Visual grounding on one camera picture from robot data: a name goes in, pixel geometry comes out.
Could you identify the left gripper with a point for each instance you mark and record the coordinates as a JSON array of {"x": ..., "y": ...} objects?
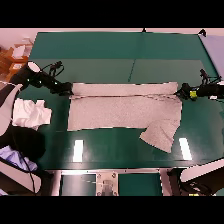
[{"x": 61, "y": 88}]

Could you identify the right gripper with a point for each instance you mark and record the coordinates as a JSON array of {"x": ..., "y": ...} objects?
[{"x": 186, "y": 91}]

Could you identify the grey T-shirt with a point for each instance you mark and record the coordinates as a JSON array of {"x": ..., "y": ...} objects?
[{"x": 123, "y": 110}]

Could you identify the white garment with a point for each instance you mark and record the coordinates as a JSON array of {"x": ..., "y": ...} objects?
[{"x": 31, "y": 114}]

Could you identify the brown cardboard box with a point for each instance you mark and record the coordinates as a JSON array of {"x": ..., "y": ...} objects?
[{"x": 15, "y": 63}]

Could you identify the black garment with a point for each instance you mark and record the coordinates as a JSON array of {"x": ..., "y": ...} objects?
[{"x": 26, "y": 141}]

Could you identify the lavender garment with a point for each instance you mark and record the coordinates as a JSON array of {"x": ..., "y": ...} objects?
[{"x": 16, "y": 159}]

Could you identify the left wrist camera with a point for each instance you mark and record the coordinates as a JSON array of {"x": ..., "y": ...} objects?
[{"x": 57, "y": 67}]

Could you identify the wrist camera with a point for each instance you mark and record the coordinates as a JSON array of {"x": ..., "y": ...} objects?
[
  {"x": 57, "y": 67},
  {"x": 204, "y": 76}
]

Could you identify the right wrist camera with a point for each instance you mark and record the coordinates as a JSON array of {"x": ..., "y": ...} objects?
[{"x": 204, "y": 76}]

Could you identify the silver frame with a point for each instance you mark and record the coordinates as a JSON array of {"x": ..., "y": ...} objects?
[{"x": 106, "y": 182}]

